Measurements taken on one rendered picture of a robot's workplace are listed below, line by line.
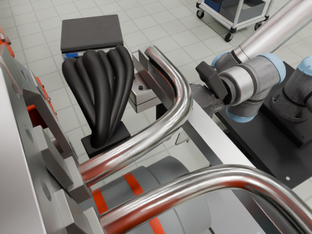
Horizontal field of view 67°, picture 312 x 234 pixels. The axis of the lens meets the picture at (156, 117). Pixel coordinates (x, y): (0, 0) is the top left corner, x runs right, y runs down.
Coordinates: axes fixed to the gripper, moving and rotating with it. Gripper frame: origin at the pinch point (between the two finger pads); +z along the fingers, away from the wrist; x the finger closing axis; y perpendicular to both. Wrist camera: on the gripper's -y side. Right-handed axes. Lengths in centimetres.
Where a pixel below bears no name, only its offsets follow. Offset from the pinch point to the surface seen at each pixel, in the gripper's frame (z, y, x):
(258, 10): -155, 62, 95
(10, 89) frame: 18.4, -28.4, -11.7
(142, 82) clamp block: 3.0, -12.1, -0.6
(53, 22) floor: -5, 83, 203
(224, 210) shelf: -14.5, 38.0, -18.3
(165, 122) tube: 6.5, -18.3, -13.4
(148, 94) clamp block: 3.0, -11.2, -2.6
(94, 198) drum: 17.3, -8.0, -13.3
